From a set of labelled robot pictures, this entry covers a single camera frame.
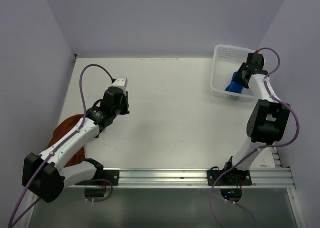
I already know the blue towel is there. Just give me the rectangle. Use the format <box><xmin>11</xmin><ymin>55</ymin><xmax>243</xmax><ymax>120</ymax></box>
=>
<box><xmin>225</xmin><ymin>72</ymin><xmax>244</xmax><ymax>94</ymax></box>

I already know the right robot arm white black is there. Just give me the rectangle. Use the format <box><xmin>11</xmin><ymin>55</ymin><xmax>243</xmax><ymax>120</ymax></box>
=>
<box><xmin>222</xmin><ymin>50</ymin><xmax>291</xmax><ymax>185</ymax></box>

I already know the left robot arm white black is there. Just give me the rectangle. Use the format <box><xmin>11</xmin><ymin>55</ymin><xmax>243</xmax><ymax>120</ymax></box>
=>
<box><xmin>22</xmin><ymin>85</ymin><xmax>129</xmax><ymax>203</ymax></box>

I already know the white plastic basket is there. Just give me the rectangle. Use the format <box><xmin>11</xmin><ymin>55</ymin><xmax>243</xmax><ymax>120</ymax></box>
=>
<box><xmin>210</xmin><ymin>44</ymin><xmax>255</xmax><ymax>102</ymax></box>

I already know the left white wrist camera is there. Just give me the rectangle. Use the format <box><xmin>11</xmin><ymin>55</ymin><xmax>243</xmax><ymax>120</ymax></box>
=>
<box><xmin>111</xmin><ymin>77</ymin><xmax>128</xmax><ymax>94</ymax></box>

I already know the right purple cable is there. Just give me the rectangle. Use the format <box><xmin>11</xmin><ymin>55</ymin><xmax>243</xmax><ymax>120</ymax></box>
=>
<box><xmin>208</xmin><ymin>47</ymin><xmax>301</xmax><ymax>228</ymax></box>

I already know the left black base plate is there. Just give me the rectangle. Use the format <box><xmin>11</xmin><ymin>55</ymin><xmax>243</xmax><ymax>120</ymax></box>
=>
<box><xmin>76</xmin><ymin>169</ymin><xmax>120</xmax><ymax>186</ymax></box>

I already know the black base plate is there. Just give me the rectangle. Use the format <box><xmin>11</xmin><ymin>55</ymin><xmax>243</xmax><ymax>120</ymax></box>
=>
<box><xmin>76</xmin><ymin>169</ymin><xmax>120</xmax><ymax>186</ymax></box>
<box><xmin>206</xmin><ymin>169</ymin><xmax>253</xmax><ymax>186</ymax></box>

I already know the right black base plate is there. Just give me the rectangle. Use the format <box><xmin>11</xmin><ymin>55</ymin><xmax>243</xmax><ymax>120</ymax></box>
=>
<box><xmin>206</xmin><ymin>169</ymin><xmax>253</xmax><ymax>186</ymax></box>

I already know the aluminium mounting rail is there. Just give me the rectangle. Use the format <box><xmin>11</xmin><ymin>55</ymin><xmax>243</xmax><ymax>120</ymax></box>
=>
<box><xmin>31</xmin><ymin>166</ymin><xmax>297</xmax><ymax>189</ymax></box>

